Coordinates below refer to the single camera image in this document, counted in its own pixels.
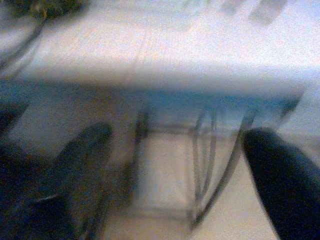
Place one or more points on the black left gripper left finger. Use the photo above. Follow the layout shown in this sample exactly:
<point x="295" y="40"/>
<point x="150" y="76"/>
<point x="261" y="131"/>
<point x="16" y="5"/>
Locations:
<point x="75" y="162"/>

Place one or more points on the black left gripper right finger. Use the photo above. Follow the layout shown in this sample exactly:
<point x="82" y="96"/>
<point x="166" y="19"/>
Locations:
<point x="287" y="187"/>

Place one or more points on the white table with metal legs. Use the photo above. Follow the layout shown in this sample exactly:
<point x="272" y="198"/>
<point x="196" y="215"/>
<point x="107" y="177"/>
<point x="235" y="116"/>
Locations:
<point x="160" y="50"/>

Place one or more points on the dark tangled object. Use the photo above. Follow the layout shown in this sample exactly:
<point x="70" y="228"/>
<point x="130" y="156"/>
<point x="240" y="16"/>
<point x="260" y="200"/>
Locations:
<point x="45" y="8"/>

